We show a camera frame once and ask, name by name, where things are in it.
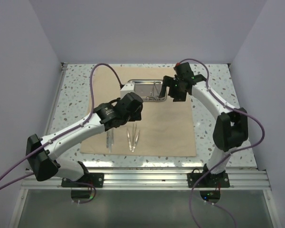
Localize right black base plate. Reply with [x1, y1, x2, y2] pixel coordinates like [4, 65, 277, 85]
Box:
[187, 169, 230, 188]

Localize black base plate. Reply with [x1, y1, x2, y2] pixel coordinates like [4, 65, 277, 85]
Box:
[61, 172, 105, 188]
[187, 169, 230, 188]

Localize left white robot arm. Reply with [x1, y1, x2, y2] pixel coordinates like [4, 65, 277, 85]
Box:
[26, 92, 143, 187]

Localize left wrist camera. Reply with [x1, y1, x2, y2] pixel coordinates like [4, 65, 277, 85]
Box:
[120, 83, 135, 98]

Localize ribbed scalpel handle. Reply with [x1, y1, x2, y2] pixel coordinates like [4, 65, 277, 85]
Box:
[108, 129, 112, 153]

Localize beige cloth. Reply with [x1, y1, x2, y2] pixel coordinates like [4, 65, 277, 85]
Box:
[80, 66, 197, 157]

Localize aluminium front rail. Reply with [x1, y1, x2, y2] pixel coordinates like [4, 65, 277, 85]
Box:
[21, 169, 273, 190]

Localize straight steel tweezers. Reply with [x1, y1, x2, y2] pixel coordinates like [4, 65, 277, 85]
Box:
[127, 128, 132, 151]

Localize steel instrument tray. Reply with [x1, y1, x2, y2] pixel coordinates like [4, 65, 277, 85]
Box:
[128, 79, 167, 102]

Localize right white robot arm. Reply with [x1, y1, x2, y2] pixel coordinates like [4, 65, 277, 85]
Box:
[159, 62, 248, 187]

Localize crossing steel tweezers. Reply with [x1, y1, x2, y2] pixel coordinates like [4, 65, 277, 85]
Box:
[131, 131, 140, 152]

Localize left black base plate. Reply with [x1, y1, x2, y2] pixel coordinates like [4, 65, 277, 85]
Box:
[61, 172, 105, 188]

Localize steel forceps with rings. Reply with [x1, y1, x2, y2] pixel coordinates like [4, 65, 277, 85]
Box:
[146, 82, 161, 102]

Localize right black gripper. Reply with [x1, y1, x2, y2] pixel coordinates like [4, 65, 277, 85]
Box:
[159, 76, 187, 102]

